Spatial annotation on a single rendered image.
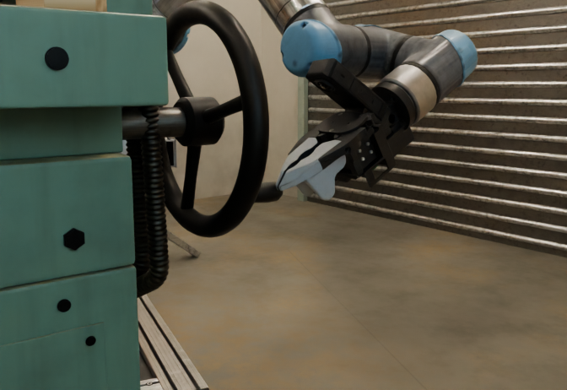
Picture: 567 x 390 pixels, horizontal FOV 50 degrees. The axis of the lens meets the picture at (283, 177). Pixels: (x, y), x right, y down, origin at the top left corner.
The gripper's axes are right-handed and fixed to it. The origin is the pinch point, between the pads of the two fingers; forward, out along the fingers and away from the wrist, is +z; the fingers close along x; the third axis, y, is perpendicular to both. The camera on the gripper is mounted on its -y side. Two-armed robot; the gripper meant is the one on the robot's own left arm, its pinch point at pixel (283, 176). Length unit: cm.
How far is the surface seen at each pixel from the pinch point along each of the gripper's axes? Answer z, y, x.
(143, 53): 15.6, -23.8, -19.0
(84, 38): 18.6, -26.4, -19.0
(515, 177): -194, 155, 127
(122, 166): 19.0, -16.1, -12.2
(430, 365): -49, 114, 59
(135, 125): 9.8, -12.9, 8.0
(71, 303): 27.9, -9.5, -12.2
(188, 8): -3.5, -20.9, 8.9
